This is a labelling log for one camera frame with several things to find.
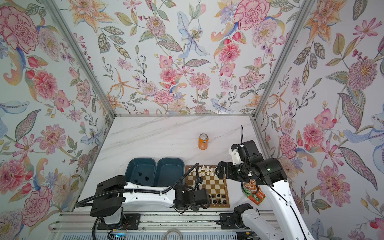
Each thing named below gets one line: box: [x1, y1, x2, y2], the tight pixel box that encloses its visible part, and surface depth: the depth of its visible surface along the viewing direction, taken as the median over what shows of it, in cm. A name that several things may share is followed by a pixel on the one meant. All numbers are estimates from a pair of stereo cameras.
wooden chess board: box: [185, 165, 230, 208], surface depth 86 cm
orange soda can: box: [198, 133, 209, 150], surface depth 97 cm
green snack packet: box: [241, 179, 266, 206], surface depth 84 cm
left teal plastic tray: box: [124, 157, 156, 187], surface depth 91 cm
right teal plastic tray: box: [153, 157, 185, 187], surface depth 91 cm
